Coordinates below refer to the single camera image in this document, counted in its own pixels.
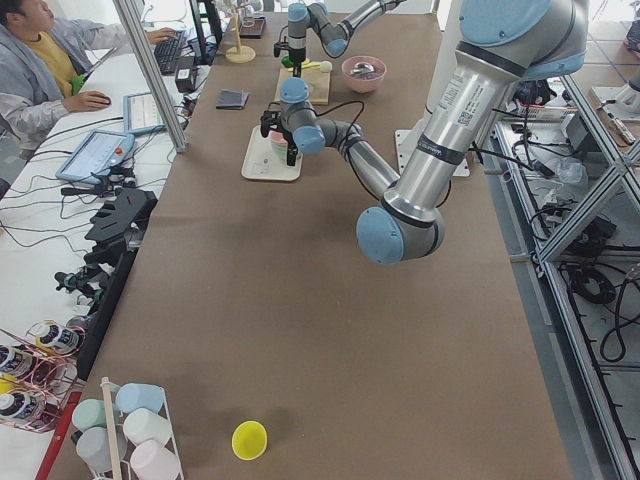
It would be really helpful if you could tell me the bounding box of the cup rack with cups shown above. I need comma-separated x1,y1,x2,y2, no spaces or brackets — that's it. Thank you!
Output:
72,377,185,479

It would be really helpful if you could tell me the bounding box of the bamboo cutting board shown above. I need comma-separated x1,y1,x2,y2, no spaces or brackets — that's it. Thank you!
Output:
273,67,331,106

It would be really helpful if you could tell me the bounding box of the wooden mug tree stand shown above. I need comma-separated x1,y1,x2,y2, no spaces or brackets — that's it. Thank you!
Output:
225,7,256,64

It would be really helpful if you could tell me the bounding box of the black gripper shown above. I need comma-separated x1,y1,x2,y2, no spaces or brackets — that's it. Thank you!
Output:
273,40,306,78
259,110,297,166

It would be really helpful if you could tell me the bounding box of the metal ice scoop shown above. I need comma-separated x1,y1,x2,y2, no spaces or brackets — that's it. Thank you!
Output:
349,62,375,77

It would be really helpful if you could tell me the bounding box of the black keyboard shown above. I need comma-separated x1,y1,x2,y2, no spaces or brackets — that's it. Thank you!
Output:
153,30,188,76

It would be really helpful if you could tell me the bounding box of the large pink bowl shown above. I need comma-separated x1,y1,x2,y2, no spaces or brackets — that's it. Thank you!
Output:
341,55,387,93

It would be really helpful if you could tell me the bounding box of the aluminium frame post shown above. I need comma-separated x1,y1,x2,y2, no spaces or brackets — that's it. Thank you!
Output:
113,0,187,153

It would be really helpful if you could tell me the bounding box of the blue teach pendant tablet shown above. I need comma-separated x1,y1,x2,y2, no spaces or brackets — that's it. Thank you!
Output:
55,130,135,185

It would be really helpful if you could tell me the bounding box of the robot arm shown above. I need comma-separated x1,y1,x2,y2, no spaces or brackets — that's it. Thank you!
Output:
273,1,401,77
260,0,589,264

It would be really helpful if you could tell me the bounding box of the yellow plastic cup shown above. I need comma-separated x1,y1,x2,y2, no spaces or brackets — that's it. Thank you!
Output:
231,420,268,461

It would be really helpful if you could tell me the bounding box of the cream rabbit tray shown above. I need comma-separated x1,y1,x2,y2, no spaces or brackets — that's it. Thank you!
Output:
241,126,303,182

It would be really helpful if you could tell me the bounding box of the grey folded cloth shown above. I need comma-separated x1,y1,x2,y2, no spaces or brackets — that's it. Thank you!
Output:
216,89,250,110

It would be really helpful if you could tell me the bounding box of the person at desk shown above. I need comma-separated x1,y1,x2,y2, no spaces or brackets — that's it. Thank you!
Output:
0,0,189,151

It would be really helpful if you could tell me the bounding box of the small pink bowl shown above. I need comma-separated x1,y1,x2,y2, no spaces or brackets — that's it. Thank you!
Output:
269,131,288,147

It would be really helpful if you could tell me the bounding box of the green bowl stack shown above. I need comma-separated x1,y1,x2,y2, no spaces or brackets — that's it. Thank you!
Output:
271,144,288,162

